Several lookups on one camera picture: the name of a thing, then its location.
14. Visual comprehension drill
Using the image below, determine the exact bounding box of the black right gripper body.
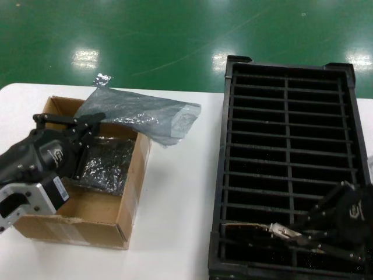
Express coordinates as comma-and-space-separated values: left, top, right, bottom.
335, 185, 373, 243

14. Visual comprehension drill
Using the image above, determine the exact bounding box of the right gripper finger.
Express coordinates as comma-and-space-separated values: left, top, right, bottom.
294, 227, 368, 263
305, 180, 356, 225

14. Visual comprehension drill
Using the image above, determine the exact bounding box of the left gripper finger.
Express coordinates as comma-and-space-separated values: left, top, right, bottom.
32, 112, 105, 130
69, 124, 99, 180

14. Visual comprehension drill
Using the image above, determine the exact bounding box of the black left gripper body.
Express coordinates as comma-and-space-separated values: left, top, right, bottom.
0, 128, 79, 188

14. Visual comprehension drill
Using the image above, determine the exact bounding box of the graphics card with silver bracket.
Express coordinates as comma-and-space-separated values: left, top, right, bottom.
221, 222, 304, 243

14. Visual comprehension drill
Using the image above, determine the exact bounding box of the grey translucent antistatic bag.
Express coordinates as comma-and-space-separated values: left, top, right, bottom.
76, 85, 203, 149

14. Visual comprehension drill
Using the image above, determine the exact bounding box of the bagged graphics card shiny wrap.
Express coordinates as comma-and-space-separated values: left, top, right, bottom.
74, 136, 138, 197

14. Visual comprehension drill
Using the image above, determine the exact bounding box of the brown open cardboard box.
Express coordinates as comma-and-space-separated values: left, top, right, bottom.
10, 96, 152, 251

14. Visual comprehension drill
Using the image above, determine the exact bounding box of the black slotted plastic container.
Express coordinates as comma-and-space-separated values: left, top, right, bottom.
207, 54, 373, 280

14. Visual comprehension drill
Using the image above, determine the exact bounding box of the crumpled foil scrap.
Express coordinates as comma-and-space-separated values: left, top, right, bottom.
92, 73, 113, 88

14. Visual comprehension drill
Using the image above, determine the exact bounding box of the black labelled wrist camera box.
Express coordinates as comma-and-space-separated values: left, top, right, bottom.
39, 176, 71, 211

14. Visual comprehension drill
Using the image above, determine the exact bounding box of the silver aluminium wrist bracket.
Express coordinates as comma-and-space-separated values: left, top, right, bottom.
0, 183, 56, 234

